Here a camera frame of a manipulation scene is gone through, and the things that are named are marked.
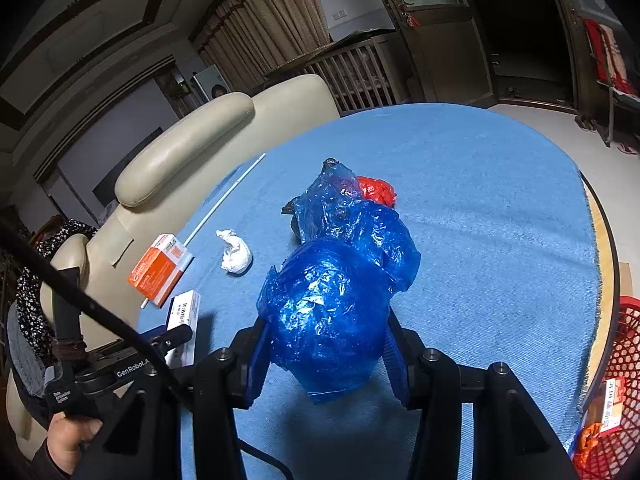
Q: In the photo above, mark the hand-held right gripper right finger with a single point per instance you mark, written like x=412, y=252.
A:
x=402, y=380

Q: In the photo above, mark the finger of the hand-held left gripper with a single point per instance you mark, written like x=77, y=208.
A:
x=170, y=337

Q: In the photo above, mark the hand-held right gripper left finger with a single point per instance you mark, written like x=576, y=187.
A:
x=255, y=370

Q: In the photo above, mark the blue plastic bag bundle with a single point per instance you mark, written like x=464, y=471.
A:
x=325, y=320

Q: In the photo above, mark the black plastic bag bundle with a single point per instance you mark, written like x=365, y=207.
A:
x=295, y=220

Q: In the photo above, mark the red plastic bag bundle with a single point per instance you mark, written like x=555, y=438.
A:
x=377, y=191

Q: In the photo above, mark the red plastic basket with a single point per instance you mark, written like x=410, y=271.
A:
x=627, y=340

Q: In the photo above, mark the person's left hand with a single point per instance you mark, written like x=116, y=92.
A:
x=67, y=440

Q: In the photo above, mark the white printed box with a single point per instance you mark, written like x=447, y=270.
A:
x=182, y=310

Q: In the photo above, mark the orange and white box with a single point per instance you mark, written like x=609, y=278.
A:
x=155, y=270

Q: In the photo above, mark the person's floral clothing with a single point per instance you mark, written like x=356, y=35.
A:
x=35, y=300

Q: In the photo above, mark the crumpled white tissue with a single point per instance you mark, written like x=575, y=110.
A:
x=235, y=257

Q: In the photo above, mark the thin white stick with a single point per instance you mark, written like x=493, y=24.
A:
x=225, y=200

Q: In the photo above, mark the black television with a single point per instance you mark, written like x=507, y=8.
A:
x=127, y=170

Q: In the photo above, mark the blue table cloth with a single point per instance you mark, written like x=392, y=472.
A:
x=475, y=210

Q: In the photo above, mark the orange plastic wrapper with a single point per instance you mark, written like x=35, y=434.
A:
x=590, y=442

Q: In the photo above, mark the cream leather armchair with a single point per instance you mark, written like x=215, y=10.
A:
x=190, y=130

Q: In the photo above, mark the white carton red print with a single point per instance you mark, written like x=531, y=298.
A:
x=612, y=402

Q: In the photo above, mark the white board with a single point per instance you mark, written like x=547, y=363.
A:
x=207, y=80

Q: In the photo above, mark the wooden baby crib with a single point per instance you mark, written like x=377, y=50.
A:
x=355, y=75

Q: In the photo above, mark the brown sandal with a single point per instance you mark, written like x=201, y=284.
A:
x=586, y=124

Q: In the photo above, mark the wooden glass-panel door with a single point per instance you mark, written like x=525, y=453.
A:
x=560, y=35
x=450, y=60

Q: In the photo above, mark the red slipper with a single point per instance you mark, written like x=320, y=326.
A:
x=629, y=148

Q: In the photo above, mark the beige curtain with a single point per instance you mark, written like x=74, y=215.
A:
x=270, y=25

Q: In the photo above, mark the red door tassel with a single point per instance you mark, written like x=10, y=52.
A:
x=410, y=15

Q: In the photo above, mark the red striped garment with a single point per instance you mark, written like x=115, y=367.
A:
x=600, y=50

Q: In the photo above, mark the metal frame chair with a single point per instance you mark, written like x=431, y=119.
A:
x=612, y=110

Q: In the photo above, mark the white wall switch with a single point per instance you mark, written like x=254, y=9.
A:
x=340, y=14

